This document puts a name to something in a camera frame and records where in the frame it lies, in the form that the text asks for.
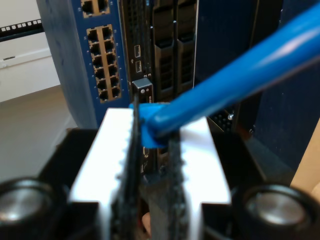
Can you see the brown paper mailer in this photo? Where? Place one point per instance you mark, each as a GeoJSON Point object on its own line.
{"type": "Point", "coordinates": [307, 170]}

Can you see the dark blue box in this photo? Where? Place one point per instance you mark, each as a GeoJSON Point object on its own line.
{"type": "Point", "coordinates": [287, 100]}

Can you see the black rack server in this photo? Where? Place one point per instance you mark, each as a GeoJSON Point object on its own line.
{"type": "Point", "coordinates": [165, 50]}

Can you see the black perforated rack post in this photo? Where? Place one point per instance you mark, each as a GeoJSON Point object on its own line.
{"type": "Point", "coordinates": [22, 28]}
{"type": "Point", "coordinates": [222, 122]}

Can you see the blue network switch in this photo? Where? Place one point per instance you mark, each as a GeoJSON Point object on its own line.
{"type": "Point", "coordinates": [62, 62]}

